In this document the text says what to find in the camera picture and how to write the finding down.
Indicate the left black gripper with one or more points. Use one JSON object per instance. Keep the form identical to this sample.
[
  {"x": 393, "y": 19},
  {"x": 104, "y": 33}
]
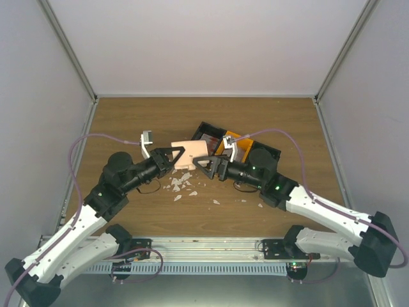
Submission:
[{"x": 163, "y": 163}]

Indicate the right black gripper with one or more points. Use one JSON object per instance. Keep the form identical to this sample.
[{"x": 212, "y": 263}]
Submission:
[{"x": 216, "y": 160}]

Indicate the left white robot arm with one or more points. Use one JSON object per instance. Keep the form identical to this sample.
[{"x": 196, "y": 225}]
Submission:
[{"x": 40, "y": 277}]

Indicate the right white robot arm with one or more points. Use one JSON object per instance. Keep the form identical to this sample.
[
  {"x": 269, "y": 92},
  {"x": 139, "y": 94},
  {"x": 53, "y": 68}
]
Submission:
[{"x": 369, "y": 241}]

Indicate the red card stack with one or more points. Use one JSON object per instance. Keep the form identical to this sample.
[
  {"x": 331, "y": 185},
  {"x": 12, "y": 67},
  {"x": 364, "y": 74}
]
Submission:
[{"x": 212, "y": 143}]

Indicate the left black card bin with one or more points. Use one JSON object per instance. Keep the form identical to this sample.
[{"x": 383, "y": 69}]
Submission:
[{"x": 206, "y": 128}]

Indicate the black card bin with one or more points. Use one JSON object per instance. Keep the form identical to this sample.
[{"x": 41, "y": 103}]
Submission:
[
  {"x": 206, "y": 128},
  {"x": 275, "y": 153}
]

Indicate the right black card bin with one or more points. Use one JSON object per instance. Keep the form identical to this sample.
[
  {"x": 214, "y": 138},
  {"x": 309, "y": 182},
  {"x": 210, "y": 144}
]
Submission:
[{"x": 275, "y": 153}]

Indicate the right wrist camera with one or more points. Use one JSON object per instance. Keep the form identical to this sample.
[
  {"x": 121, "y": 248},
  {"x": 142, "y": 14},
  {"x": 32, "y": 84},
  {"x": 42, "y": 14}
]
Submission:
[{"x": 230, "y": 147}]

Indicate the aluminium front rail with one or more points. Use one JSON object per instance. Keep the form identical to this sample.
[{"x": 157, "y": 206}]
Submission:
[{"x": 177, "y": 249}]

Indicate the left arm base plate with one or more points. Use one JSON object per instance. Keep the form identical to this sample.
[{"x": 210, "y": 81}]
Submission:
[{"x": 133, "y": 251}]

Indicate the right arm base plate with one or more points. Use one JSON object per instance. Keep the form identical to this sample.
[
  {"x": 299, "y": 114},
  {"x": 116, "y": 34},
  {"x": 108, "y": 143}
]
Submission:
[{"x": 296, "y": 261}]

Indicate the slotted cable duct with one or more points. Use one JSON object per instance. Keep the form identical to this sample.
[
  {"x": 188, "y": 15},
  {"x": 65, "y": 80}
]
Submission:
[{"x": 198, "y": 268}]

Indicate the left aluminium frame post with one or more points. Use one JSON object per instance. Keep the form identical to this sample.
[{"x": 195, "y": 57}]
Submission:
[{"x": 67, "y": 47}]

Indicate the aluminium frame post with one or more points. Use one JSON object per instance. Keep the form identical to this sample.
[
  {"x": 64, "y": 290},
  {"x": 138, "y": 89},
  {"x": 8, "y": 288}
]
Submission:
[
  {"x": 67, "y": 47},
  {"x": 358, "y": 26}
]

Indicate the right aluminium frame post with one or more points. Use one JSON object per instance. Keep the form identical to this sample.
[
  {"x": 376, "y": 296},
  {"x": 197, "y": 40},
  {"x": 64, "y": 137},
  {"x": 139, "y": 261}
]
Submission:
[{"x": 358, "y": 26}]

